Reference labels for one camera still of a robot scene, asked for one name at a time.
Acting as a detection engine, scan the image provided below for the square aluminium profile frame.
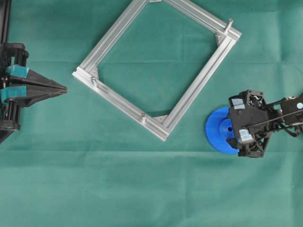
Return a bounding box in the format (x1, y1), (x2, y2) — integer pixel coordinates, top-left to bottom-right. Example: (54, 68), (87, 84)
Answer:
(73, 0), (242, 141)

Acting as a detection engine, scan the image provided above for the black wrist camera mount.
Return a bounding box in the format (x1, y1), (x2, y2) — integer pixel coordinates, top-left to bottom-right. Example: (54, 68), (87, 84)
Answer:
(229, 90), (268, 144)

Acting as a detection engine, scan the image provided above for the steel shaft corner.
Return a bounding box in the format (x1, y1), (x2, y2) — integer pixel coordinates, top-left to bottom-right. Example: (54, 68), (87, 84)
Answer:
(140, 113), (147, 124)
(224, 18), (234, 35)
(90, 77), (99, 87)

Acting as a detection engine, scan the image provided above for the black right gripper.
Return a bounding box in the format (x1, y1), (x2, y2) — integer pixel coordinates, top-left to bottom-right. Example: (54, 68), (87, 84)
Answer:
(226, 90), (278, 157)

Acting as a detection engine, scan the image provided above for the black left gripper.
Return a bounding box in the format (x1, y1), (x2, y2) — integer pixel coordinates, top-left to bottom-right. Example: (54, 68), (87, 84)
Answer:
(0, 43), (67, 131)

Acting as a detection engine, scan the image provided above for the black camera cable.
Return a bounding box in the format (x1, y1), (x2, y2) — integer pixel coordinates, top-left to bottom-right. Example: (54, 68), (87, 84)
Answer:
(247, 101), (303, 138)

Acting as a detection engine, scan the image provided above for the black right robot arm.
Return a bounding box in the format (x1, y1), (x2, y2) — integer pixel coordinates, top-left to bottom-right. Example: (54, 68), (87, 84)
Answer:
(226, 90), (303, 158)

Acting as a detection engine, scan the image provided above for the steel shaft bottom corner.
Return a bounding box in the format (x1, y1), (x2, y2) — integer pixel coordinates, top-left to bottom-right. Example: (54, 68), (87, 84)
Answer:
(140, 113), (147, 124)

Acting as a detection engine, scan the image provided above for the steel shaft left corner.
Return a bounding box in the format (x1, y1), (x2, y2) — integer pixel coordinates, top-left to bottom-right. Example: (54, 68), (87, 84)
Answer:
(90, 77), (99, 87)

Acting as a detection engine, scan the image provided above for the steel shaft right corner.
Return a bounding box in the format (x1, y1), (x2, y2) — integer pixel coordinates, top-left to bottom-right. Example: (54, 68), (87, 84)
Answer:
(224, 18), (234, 35)

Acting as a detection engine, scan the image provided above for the blue plastic gear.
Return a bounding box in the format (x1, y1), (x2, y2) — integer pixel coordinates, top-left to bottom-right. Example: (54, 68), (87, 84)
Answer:
(205, 106), (239, 155)

